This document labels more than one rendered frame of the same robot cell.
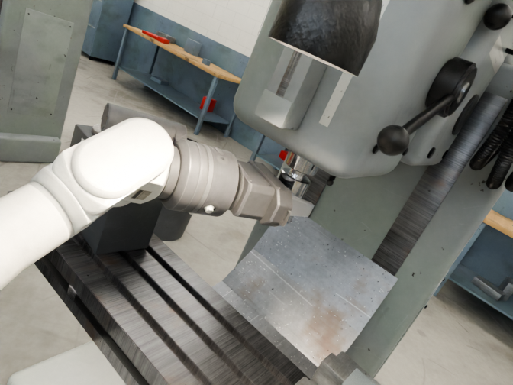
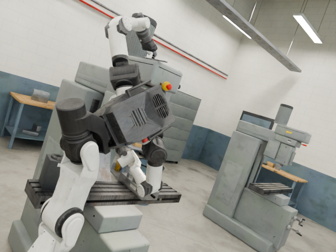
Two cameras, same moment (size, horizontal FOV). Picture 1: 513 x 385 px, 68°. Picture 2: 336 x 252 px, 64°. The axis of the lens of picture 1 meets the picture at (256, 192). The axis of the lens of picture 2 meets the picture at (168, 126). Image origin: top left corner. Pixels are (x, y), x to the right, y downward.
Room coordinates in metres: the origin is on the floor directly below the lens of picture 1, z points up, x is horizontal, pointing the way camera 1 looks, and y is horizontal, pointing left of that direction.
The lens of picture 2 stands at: (-0.24, 1.76, 1.68)
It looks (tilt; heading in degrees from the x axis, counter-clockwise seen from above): 5 degrees down; 286
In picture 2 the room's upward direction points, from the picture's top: 19 degrees clockwise
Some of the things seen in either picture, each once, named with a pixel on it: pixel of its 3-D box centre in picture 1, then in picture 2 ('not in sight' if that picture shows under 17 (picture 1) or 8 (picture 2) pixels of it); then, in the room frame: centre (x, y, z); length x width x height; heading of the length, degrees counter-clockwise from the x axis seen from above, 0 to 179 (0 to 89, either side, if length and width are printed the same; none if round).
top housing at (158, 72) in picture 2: not in sight; (146, 73); (0.54, -0.05, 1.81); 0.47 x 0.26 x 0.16; 150
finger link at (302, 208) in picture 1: (295, 208); not in sight; (0.50, -0.06, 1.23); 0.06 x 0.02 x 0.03; 125
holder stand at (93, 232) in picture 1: (112, 184); (62, 171); (0.74, 0.29, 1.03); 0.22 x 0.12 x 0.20; 53
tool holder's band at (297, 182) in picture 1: (295, 177); not in sight; (0.53, -0.04, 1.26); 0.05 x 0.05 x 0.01
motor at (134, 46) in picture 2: not in sight; (138, 38); (0.75, -0.17, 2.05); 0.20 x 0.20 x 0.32
